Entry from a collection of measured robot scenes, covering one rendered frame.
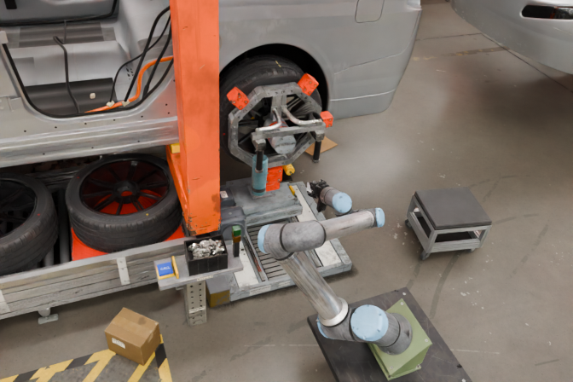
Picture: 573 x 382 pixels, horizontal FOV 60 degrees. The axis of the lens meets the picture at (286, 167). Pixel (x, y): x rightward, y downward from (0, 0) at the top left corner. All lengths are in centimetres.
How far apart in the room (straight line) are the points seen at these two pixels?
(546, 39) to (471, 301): 220
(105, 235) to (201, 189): 67
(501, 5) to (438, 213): 205
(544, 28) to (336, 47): 204
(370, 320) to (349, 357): 34
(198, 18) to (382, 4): 129
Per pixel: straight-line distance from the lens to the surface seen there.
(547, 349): 337
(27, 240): 290
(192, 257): 256
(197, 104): 217
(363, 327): 228
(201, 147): 230
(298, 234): 193
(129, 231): 283
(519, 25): 455
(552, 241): 404
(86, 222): 288
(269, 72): 274
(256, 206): 326
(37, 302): 299
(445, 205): 339
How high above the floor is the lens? 246
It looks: 38 degrees down
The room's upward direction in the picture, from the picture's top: 6 degrees clockwise
